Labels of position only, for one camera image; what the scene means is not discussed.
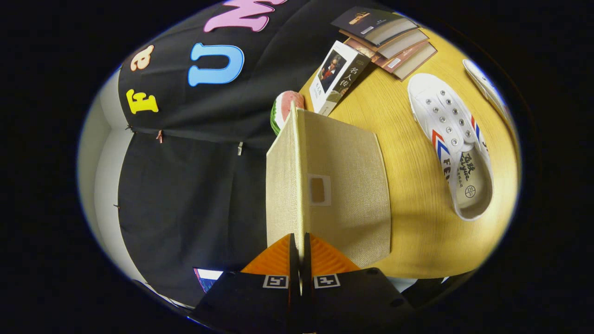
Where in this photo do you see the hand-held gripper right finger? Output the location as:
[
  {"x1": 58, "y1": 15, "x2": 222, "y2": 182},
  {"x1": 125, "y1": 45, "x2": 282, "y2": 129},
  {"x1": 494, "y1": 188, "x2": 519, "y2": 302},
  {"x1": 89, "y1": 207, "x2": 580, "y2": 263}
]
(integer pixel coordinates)
[{"x1": 302, "y1": 232, "x2": 413, "y2": 334}]

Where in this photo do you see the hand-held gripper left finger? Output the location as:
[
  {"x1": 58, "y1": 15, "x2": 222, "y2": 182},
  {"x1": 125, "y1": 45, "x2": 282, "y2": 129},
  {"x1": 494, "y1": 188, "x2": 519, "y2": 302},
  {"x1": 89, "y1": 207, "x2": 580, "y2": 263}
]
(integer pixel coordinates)
[{"x1": 190, "y1": 233, "x2": 300, "y2": 333}]

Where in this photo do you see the beige fabric storage box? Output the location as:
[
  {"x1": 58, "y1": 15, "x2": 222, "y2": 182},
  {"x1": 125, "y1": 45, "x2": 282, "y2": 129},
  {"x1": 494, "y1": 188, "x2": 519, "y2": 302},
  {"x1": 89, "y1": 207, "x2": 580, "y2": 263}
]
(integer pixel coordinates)
[{"x1": 266, "y1": 103, "x2": 392, "y2": 268}]

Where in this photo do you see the white canvas shoe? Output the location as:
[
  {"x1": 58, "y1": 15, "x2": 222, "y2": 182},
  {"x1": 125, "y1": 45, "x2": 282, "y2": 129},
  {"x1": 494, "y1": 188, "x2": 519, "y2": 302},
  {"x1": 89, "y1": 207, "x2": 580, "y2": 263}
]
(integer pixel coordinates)
[
  {"x1": 407, "y1": 73, "x2": 494, "y2": 221},
  {"x1": 463, "y1": 59, "x2": 516, "y2": 135}
]

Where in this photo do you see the glowing screen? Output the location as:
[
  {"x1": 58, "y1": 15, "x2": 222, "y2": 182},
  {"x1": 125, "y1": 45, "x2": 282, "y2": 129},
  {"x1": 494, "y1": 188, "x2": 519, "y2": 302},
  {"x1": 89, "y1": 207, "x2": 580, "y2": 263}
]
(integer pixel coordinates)
[{"x1": 194, "y1": 267, "x2": 224, "y2": 294}]

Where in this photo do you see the watermelon slice toy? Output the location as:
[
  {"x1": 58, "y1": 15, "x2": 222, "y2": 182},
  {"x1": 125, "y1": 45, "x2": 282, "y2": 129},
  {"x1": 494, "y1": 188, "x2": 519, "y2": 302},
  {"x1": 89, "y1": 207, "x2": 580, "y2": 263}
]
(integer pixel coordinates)
[{"x1": 271, "y1": 90, "x2": 305, "y2": 136}]

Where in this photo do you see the white portrait cover book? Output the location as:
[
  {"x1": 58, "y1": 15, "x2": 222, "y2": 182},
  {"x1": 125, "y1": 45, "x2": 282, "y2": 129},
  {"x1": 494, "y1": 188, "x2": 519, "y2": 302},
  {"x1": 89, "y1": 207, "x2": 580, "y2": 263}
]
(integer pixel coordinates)
[{"x1": 309, "y1": 40, "x2": 372, "y2": 116}]

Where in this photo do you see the reddish brown cover book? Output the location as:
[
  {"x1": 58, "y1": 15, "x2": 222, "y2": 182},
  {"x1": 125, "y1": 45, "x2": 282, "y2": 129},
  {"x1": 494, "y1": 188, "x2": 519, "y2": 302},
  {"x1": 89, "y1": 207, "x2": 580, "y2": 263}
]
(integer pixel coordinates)
[{"x1": 344, "y1": 38, "x2": 438, "y2": 82}]

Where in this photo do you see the dark brown cover book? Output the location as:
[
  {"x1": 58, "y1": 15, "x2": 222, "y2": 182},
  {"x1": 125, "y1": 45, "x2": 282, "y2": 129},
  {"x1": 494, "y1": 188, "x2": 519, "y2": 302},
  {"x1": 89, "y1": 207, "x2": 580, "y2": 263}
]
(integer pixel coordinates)
[{"x1": 339, "y1": 29, "x2": 430, "y2": 60}]

